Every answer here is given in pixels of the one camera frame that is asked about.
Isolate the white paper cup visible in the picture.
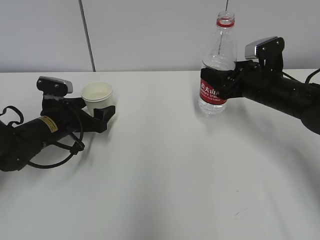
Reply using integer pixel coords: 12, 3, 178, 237
80, 81, 115, 117

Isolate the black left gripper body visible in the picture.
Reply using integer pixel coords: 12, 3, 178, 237
41, 97, 108, 133

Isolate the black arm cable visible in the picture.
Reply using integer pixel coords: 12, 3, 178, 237
0, 99, 86, 169
281, 67, 320, 85

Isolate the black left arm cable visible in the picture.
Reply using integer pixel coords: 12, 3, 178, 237
0, 99, 86, 169

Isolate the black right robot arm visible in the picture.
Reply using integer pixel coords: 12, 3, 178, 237
200, 60, 320, 134

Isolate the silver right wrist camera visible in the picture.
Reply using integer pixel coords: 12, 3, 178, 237
244, 36, 285, 73

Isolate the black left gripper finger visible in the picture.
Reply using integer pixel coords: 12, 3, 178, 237
93, 105, 116, 122

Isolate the Nongfu Spring water bottle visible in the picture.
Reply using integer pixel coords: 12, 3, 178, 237
198, 10, 237, 115

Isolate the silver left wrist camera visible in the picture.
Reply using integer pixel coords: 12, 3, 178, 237
36, 76, 73, 101

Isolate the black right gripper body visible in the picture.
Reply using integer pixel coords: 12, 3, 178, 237
223, 60, 263, 99

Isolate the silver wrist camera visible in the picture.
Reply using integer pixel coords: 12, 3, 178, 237
36, 76, 73, 101
244, 36, 285, 73

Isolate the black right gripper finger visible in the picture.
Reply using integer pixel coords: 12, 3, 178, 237
200, 67, 234, 100

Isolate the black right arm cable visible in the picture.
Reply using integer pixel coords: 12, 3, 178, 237
281, 67, 320, 85

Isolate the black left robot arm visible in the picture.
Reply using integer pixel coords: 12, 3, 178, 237
0, 97, 116, 172

